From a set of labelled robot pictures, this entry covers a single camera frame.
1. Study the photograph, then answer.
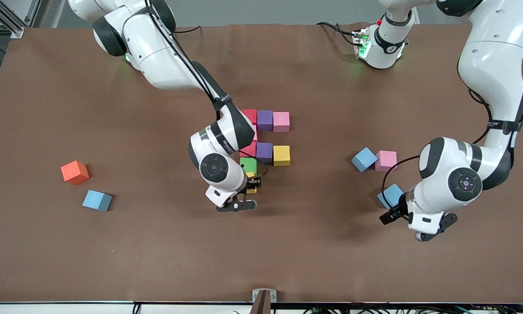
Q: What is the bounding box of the orange foam cube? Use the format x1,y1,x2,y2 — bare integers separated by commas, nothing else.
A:
61,160,90,185

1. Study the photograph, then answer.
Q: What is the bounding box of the aluminium frame post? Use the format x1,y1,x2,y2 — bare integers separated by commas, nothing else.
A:
0,0,41,39

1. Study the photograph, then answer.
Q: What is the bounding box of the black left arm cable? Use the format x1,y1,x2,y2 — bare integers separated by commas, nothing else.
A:
380,61,523,210

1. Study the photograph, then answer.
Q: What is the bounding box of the blue foam cube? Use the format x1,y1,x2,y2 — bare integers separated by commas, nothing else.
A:
377,183,405,209
82,190,113,212
351,147,379,173

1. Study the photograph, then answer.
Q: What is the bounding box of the brown post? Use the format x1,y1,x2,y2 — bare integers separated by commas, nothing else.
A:
249,290,272,314

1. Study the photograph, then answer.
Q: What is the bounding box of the black left base cable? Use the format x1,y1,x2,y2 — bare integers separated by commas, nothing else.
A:
316,21,360,46

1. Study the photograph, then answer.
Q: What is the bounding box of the green foam cube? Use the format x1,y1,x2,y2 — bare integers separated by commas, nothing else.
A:
239,157,258,175

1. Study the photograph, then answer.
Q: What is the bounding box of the purple foam cube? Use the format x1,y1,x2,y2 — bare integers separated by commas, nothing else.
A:
257,110,274,132
256,142,274,164

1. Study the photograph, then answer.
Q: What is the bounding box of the brown table mat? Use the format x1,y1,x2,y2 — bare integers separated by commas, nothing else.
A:
0,22,523,304

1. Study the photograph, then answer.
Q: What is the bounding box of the white table edge rail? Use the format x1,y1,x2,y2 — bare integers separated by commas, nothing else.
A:
0,300,523,314

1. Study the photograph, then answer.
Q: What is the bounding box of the grey metal bracket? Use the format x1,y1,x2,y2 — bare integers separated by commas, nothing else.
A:
252,289,277,303

